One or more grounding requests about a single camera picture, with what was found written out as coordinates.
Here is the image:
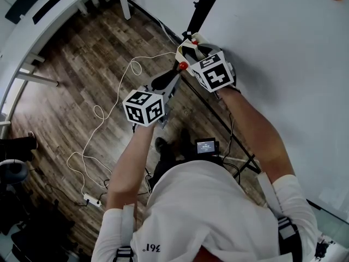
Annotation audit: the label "black whiteboard eraser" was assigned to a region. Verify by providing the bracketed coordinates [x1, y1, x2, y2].
[181, 43, 197, 55]

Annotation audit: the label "white desk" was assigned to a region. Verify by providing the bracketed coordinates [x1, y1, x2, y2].
[0, 0, 132, 132]

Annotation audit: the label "white power strip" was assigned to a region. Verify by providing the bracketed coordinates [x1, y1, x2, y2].
[83, 193, 103, 208]

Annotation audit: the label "person's right black shoe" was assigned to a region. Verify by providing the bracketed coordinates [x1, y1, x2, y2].
[179, 128, 192, 148]

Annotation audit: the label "person's left forearm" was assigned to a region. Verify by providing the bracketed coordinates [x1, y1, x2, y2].
[105, 123, 157, 210]

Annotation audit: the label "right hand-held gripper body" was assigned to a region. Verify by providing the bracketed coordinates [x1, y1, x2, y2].
[190, 42, 237, 93]

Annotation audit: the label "white t-shirt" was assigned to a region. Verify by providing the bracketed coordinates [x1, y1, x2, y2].
[91, 159, 320, 262]

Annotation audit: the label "grey harness strap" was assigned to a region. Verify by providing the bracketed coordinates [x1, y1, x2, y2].
[257, 171, 304, 262]
[116, 204, 136, 262]

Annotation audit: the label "black cable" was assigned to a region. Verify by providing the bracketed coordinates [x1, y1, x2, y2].
[219, 110, 263, 186]

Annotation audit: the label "white cable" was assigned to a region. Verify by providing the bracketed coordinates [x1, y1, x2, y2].
[66, 51, 178, 197]

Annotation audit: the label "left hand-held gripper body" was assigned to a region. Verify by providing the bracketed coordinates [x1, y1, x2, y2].
[122, 73, 182, 130]

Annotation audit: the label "person's left black shoe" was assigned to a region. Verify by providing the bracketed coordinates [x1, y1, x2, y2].
[154, 136, 170, 154]

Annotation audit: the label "black office chair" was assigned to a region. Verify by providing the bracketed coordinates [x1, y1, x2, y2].
[0, 158, 77, 256]

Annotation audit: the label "black desk pad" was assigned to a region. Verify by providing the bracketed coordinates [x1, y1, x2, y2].
[4, 0, 59, 25]

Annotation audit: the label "small black screen device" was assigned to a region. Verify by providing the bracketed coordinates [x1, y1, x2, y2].
[194, 138, 220, 157]

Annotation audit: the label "large whiteboard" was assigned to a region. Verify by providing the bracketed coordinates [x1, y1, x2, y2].
[188, 0, 349, 221]

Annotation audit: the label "black flat bar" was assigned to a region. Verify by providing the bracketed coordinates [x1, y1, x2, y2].
[32, 0, 79, 25]

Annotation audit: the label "cream whiteboard box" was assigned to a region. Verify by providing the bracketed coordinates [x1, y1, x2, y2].
[175, 32, 211, 78]

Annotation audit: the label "black stand pole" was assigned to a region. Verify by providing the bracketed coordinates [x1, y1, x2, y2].
[185, 0, 227, 37]

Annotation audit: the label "person's black shoe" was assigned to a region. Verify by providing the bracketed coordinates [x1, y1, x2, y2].
[154, 136, 170, 154]
[179, 128, 192, 148]

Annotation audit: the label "person's black trousers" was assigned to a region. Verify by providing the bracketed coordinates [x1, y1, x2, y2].
[150, 143, 197, 191]

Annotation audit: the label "person's right forearm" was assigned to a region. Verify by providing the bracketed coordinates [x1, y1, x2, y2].
[218, 87, 297, 186]

